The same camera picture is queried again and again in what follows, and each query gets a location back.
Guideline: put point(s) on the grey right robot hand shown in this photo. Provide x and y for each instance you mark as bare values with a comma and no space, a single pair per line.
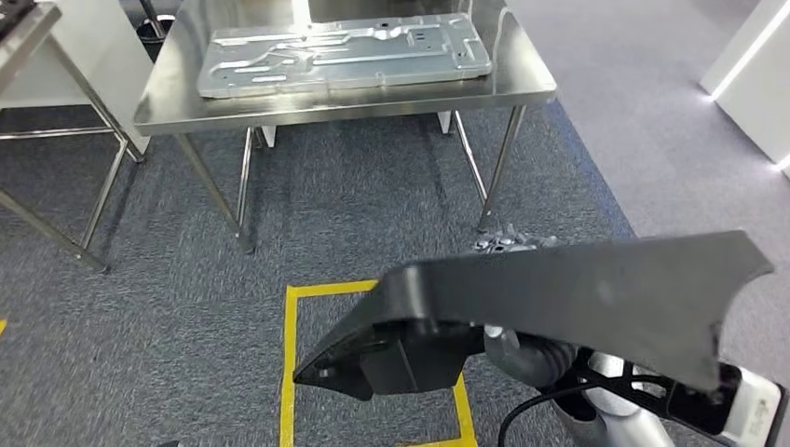
509,239

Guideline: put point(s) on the black plastic plate frame part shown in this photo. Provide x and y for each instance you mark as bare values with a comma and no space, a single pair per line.
586,308

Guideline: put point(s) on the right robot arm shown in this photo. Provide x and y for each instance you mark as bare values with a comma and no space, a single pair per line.
617,426

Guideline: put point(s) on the stainless steel workbench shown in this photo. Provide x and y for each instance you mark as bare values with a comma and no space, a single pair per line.
345,105

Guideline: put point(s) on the grey stamped metal plate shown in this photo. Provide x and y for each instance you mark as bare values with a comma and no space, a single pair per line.
345,62

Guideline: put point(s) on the white counter with light strip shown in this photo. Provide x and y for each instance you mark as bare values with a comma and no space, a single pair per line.
759,92

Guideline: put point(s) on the black round stool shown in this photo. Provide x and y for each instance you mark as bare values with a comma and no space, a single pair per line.
154,31

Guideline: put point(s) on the stainless steel table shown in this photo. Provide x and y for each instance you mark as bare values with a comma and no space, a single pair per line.
24,49

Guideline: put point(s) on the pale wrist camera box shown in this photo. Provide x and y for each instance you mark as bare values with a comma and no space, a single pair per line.
756,413

